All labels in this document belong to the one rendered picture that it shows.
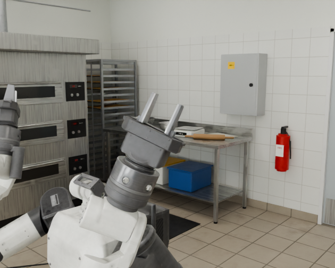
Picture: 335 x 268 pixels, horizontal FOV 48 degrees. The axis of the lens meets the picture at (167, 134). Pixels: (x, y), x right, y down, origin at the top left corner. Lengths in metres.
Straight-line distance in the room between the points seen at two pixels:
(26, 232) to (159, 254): 0.49
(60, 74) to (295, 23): 2.64
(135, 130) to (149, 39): 4.98
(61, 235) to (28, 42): 3.12
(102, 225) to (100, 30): 5.52
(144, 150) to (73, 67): 3.92
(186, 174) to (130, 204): 3.82
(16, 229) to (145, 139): 0.67
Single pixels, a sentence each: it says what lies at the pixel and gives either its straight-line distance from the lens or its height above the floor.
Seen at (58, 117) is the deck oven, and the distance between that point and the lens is 4.49.
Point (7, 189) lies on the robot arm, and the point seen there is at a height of 1.28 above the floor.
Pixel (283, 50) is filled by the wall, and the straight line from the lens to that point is 4.47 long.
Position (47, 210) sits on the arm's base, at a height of 1.22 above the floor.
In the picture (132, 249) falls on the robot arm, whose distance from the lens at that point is 0.75.
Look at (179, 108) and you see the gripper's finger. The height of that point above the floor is 1.57.
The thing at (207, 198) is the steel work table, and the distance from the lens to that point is 4.36.
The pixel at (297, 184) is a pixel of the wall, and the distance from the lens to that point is 4.53.
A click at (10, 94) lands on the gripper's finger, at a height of 1.57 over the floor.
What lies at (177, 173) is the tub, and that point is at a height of 0.43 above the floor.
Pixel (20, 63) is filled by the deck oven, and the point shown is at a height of 1.73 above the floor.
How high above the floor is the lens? 1.63
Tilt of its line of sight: 9 degrees down
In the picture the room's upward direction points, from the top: straight up
